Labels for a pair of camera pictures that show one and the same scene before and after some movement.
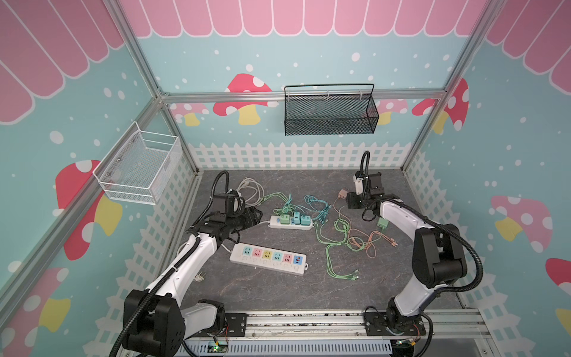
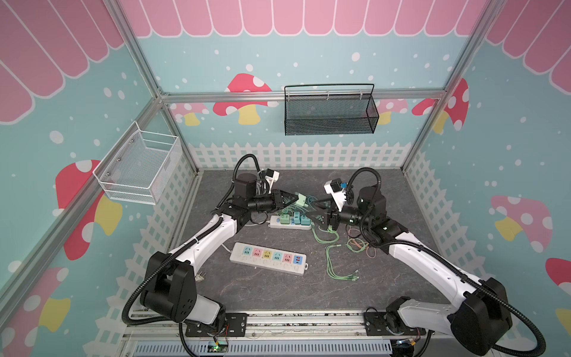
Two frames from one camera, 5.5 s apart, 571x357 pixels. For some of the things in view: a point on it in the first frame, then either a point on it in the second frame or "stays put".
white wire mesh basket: x=135 y=169 stays put
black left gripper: x=250 y=218 → x=277 y=198
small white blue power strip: x=275 y=222 stays put
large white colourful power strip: x=269 y=258 stays put
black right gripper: x=353 y=200 → x=333 y=218
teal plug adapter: x=305 y=219 stays put
